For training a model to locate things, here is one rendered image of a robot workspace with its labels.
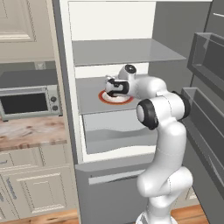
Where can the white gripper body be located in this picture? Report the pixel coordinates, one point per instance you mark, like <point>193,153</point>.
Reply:
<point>110,87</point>

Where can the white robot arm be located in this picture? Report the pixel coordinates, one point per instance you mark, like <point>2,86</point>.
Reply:
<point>170,140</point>

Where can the grey glass fridge shelf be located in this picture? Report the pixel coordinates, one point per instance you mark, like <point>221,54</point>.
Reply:
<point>89,99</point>
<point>122,51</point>

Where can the clear fridge crisper drawer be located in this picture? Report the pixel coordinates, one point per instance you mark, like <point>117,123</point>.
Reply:
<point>110,131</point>

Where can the grey fridge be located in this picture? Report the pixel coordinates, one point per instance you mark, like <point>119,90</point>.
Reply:
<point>175,23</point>

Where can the grey fridge door bin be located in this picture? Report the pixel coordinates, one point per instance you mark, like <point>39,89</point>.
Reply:
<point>204,128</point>
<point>210,58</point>

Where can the grey fridge door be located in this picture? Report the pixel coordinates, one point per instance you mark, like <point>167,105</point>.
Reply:
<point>214,17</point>

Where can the white plate with red rim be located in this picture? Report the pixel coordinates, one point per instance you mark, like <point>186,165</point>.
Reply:
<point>102,98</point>

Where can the silver toaster oven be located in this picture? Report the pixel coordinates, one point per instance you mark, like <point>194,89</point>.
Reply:
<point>26,102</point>

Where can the cream drawer front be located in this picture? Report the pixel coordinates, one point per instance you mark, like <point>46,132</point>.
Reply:
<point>26,157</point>

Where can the grey freezer drawer front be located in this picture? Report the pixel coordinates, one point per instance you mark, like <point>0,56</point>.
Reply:
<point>110,201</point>

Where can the cream base cupboard door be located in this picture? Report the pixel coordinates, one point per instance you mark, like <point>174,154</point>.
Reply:
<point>43,189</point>

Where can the cream base cupboard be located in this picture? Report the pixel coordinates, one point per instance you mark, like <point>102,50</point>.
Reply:
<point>191,197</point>

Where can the white wall socket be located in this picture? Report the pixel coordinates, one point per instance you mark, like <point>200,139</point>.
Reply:
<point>40,65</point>

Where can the cream wall cupboard door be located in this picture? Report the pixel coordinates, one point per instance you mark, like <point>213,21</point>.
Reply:
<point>20,26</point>

